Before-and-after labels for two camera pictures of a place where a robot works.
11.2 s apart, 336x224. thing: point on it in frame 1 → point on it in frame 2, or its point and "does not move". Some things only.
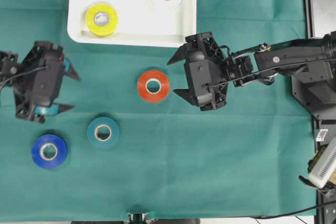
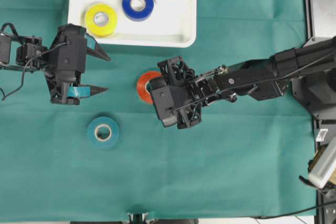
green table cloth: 131,144 does not move
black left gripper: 38,80 → 67,61
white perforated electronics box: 323,168 does not move
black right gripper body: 207,66 → 180,94
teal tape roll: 103,132 does not move
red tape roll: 156,97 does not move
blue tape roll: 60,146 → 135,15
